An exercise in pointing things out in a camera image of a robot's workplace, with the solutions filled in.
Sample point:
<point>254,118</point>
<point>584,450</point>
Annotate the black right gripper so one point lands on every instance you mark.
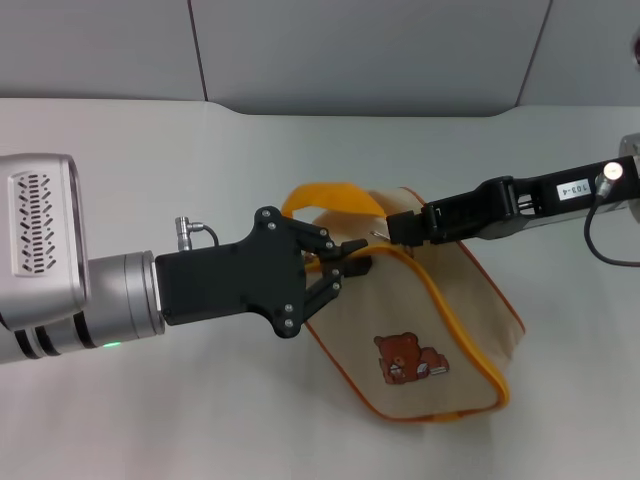
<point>545,192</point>

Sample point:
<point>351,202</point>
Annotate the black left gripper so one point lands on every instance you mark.
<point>240,280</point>

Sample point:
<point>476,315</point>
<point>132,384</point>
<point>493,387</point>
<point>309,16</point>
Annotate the beige orange-trimmed bear bag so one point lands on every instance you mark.
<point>430,320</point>

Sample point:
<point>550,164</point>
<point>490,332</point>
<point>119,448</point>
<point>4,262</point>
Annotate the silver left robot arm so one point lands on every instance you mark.
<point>120,300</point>

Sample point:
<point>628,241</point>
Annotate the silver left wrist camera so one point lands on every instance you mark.
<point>45,225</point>

